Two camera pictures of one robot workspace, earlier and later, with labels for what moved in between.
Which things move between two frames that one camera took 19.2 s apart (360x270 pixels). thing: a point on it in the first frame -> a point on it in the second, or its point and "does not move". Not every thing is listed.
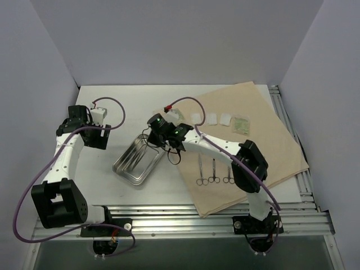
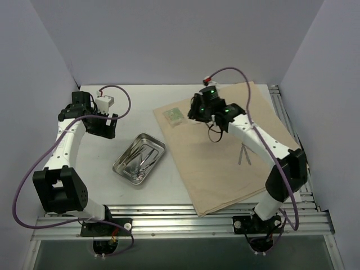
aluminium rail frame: [301, 221] does not move
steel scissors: [211, 179] -> [136, 174]
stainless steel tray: [138, 160] does not move
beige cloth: [239, 114] does not move
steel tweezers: [134, 160] -> [123, 160]
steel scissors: [227, 179] -> [141, 174]
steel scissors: [201, 180] -> [137, 173]
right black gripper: [153, 138] -> [194, 109]
